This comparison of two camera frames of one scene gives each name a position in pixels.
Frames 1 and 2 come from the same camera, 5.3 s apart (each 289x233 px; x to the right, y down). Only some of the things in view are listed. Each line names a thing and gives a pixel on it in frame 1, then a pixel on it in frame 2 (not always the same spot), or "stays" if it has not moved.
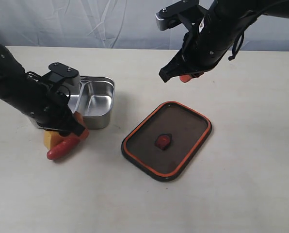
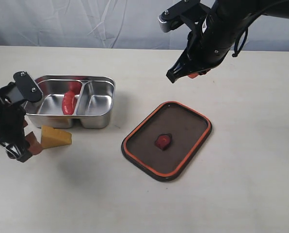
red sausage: (63, 148) -> (69, 97)
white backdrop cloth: (123, 24) stays
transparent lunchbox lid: (164, 143) stays
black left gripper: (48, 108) -> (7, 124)
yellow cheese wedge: (52, 138) stays
